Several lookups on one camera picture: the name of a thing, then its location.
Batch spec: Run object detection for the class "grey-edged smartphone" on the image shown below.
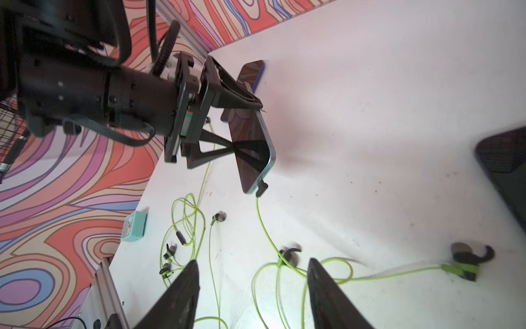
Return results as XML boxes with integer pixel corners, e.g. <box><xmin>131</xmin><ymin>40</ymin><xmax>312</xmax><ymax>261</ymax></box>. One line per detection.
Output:
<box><xmin>221</xmin><ymin>108</ymin><xmax>276</xmax><ymax>198</ymax></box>

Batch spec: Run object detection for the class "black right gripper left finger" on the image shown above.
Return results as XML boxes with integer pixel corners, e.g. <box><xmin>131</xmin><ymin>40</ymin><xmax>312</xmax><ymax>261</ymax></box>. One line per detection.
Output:
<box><xmin>135</xmin><ymin>260</ymin><xmax>200</xmax><ymax>329</ymax></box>

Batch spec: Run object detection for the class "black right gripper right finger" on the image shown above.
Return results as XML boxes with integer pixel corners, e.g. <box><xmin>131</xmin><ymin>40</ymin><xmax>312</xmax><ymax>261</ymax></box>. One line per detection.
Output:
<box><xmin>307</xmin><ymin>259</ymin><xmax>373</xmax><ymax>328</ymax></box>

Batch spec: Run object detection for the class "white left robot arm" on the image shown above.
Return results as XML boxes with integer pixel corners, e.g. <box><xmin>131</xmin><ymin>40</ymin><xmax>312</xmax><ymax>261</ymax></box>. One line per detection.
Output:
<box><xmin>1</xmin><ymin>1</ymin><xmax>270</xmax><ymax>169</ymax></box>

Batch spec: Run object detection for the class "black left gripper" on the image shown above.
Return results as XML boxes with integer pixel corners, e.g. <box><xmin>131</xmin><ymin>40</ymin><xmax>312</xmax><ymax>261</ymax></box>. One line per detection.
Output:
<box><xmin>164</xmin><ymin>53</ymin><xmax>263</xmax><ymax>169</ymax></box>

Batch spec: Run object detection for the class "green earphones set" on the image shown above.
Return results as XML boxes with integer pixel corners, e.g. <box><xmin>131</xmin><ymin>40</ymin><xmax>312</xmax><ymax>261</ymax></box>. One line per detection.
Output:
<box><xmin>250</xmin><ymin>180</ymin><xmax>496</xmax><ymax>329</ymax></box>
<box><xmin>158</xmin><ymin>123</ymin><xmax>229</xmax><ymax>329</ymax></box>

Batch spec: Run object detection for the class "black smartphone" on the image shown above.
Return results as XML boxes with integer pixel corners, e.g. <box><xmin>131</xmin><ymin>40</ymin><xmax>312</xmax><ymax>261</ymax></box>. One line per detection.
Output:
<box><xmin>475</xmin><ymin>127</ymin><xmax>525</xmax><ymax>229</ymax></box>

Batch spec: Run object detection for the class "mint alarm clock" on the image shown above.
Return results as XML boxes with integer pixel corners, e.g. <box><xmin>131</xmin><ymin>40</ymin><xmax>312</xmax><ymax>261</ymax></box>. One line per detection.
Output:
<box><xmin>121</xmin><ymin>211</ymin><xmax>147</xmax><ymax>242</ymax></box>

